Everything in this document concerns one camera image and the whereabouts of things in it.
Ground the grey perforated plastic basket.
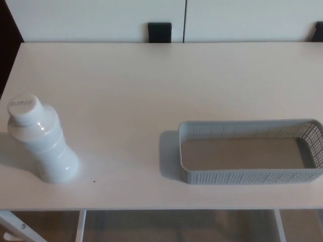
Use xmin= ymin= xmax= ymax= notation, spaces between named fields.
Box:
xmin=178 ymin=118 xmax=323 ymax=186

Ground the black chair back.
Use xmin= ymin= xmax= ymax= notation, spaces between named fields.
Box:
xmin=147 ymin=22 xmax=173 ymax=44
xmin=308 ymin=21 xmax=323 ymax=42

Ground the white trestle desk leg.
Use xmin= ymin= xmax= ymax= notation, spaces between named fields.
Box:
xmin=0 ymin=209 xmax=87 ymax=242
xmin=273 ymin=209 xmax=289 ymax=242

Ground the white cabinet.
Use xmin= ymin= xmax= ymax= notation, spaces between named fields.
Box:
xmin=9 ymin=0 xmax=323 ymax=44

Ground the dark brown wooden panel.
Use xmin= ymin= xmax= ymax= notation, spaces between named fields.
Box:
xmin=0 ymin=0 xmax=25 ymax=100

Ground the white plastic bottle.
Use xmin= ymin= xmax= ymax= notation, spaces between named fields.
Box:
xmin=7 ymin=93 xmax=80 ymax=185

